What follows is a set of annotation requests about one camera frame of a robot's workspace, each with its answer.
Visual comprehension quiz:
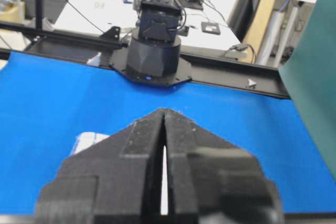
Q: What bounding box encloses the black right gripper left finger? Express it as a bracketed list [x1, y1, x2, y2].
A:
[35, 109, 164, 223]

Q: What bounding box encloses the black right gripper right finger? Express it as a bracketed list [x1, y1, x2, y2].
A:
[164, 109, 285, 223]

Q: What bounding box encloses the blue white striped towel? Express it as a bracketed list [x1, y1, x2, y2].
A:
[70, 132, 109, 155]

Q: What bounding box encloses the blue table cloth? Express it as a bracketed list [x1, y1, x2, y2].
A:
[1, 52, 335, 215]

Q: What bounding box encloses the black square device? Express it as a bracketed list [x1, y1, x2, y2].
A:
[201, 22, 221, 35]

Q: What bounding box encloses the white office desk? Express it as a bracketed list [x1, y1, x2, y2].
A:
[54, 0, 239, 50]

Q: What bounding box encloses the black aluminium frame rail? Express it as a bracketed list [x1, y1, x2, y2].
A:
[1, 22, 290, 99]

